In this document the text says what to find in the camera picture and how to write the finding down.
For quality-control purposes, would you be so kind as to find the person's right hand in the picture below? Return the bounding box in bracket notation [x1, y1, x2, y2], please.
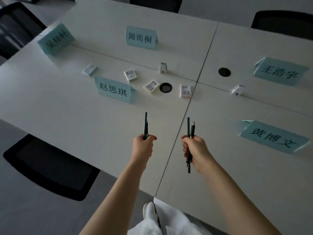
[181, 135, 216, 175]

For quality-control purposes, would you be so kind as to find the person's left forearm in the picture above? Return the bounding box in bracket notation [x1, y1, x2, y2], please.
[79, 159, 148, 235]

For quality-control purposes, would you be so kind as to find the small white note pad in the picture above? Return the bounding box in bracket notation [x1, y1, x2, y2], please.
[180, 84, 192, 98]
[143, 79, 161, 94]
[82, 63, 98, 77]
[123, 68, 137, 82]

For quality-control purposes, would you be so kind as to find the teal paper name card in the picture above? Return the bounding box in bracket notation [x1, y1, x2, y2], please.
[239, 119, 311, 154]
[37, 23, 75, 56]
[253, 57, 310, 86]
[126, 25, 159, 50]
[95, 75, 137, 104]

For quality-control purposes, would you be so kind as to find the person's white clothing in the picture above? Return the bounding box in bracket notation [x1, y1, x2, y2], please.
[127, 197, 213, 235]

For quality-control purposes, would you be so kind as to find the person's right forearm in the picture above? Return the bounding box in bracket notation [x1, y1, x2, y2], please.
[199, 158, 284, 235]

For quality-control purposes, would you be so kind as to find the black office chair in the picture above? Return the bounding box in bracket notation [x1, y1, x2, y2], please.
[251, 10, 313, 41]
[129, 0, 183, 14]
[3, 134, 101, 201]
[0, 2, 47, 60]

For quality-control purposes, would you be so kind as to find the person's left hand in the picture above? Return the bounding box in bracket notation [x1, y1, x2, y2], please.
[131, 134, 157, 167]

